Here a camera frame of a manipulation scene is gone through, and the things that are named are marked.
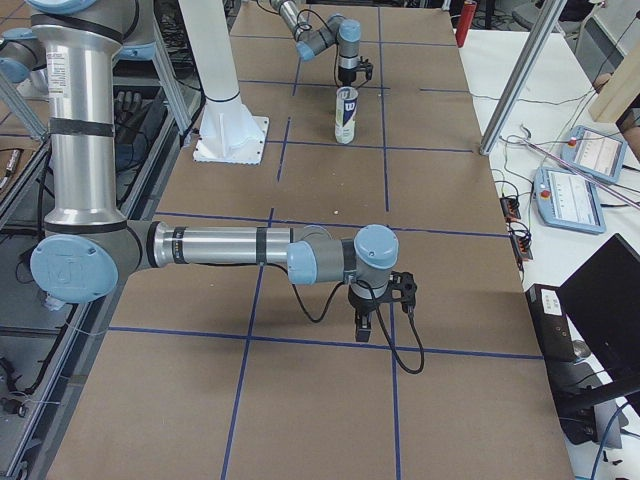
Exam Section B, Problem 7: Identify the clear plastic tennis ball can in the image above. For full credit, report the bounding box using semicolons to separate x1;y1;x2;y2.
334;86;358;144

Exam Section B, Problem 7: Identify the red fire extinguisher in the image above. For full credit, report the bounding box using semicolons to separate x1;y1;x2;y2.
455;0;477;48

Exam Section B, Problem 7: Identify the black box with label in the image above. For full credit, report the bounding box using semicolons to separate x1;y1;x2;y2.
526;284;576;362

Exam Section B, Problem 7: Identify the near blue teach pendant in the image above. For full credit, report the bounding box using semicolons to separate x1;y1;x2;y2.
534;167;606;235

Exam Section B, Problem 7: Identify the blue teach pendant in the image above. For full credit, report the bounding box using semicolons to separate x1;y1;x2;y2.
561;125;628;184
534;167;606;235

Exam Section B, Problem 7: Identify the black laptop computer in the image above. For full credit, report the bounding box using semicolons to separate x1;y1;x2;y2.
558;233;639;379

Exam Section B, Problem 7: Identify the far blue teach pendant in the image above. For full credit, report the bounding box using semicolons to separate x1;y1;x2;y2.
561;125;628;184

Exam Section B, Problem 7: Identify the black far camera mount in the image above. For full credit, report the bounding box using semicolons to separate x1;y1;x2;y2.
356;56;374;89

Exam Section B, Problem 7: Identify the black gripper camera mount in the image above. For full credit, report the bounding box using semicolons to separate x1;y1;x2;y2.
389;271;418;315

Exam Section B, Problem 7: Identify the white pedestal base plate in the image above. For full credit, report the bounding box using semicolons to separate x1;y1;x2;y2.
193;98;269;165

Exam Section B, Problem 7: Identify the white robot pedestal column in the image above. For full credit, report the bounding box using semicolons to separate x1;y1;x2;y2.
178;0;269;166

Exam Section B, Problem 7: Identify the grey aluminium frame post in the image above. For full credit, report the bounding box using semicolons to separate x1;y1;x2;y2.
479;0;566;156

